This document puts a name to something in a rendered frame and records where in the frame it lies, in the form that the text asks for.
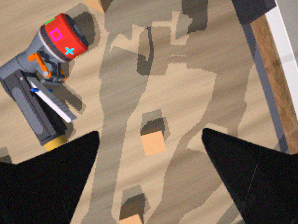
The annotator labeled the small orange block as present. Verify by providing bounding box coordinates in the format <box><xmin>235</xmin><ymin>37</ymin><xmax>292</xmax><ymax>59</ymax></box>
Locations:
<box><xmin>140</xmin><ymin>127</ymin><xmax>166</xmax><ymax>156</ymax></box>
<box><xmin>119</xmin><ymin>201</ymin><xmax>144</xmax><ymax>224</ymax></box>
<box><xmin>84</xmin><ymin>0</ymin><xmax>111</xmax><ymax>14</ymax></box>

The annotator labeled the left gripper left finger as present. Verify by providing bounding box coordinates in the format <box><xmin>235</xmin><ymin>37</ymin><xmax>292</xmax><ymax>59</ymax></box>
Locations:
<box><xmin>0</xmin><ymin>131</ymin><xmax>100</xmax><ymax>224</ymax></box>

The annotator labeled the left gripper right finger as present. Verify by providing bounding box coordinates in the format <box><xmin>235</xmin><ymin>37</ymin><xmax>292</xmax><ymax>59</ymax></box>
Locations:
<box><xmin>201</xmin><ymin>128</ymin><xmax>298</xmax><ymax>224</ymax></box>

